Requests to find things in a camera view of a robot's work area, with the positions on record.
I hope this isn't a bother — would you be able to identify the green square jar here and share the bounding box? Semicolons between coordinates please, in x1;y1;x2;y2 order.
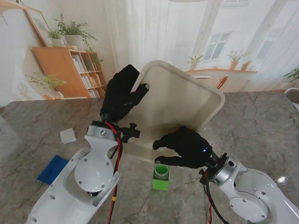
152;163;171;191

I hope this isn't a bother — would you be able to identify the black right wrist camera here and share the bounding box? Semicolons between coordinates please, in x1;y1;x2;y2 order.
198;168;209;185

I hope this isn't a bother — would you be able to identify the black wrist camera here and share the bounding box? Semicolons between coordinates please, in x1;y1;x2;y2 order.
198;168;209;185
119;122;141;144

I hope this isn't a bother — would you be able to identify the white square jar lid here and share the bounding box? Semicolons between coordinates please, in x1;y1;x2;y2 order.
60;127;77;145

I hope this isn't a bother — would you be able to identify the cream baking tray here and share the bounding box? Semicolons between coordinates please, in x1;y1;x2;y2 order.
126;60;226;163

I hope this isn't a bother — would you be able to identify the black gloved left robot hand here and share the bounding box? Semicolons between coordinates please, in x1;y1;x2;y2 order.
100;64;150;124

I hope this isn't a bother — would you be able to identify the blue plastic scraper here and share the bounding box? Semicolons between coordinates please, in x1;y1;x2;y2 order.
36;154;70;187

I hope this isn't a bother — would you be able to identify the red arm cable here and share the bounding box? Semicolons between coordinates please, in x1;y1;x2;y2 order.
208;202;215;224
104;120;122;224

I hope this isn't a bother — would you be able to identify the printed room backdrop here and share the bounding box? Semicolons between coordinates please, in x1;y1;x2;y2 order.
0;0;299;103

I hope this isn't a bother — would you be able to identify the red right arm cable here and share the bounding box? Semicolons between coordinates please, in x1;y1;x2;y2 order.
208;202;215;224

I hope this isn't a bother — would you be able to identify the red left arm cable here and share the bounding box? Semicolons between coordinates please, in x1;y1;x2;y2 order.
104;120;122;224

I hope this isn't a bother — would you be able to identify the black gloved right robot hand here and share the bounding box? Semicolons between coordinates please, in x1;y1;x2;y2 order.
152;126;214;169

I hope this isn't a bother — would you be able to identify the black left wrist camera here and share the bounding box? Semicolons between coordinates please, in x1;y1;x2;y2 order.
119;122;141;144

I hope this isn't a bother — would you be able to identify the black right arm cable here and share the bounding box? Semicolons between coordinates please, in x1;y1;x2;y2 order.
202;171;231;224

